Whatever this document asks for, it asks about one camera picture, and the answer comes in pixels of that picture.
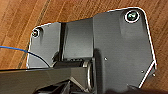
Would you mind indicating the grey robot torso link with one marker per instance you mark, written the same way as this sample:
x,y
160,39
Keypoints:
x,y
43,75

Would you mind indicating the dark robot mobile base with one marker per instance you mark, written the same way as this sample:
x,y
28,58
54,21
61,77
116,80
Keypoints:
x,y
123,43

